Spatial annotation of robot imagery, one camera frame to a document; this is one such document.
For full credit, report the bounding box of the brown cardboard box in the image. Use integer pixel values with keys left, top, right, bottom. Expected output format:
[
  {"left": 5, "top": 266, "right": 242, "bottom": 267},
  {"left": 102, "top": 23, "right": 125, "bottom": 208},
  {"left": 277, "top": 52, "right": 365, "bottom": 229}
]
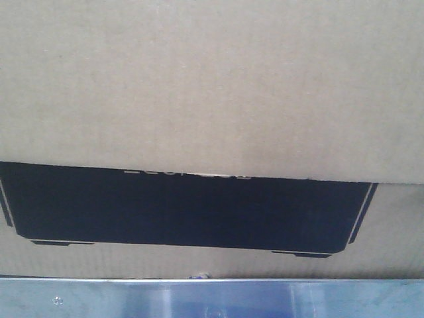
[{"left": 1, "top": 1, "right": 423, "bottom": 278}]

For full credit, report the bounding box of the metal shelf rail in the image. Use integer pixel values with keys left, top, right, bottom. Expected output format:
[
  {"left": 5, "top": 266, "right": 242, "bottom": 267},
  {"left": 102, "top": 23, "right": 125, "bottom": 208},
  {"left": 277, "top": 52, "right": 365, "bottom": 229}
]
[{"left": 1, "top": 276, "right": 423, "bottom": 317}]

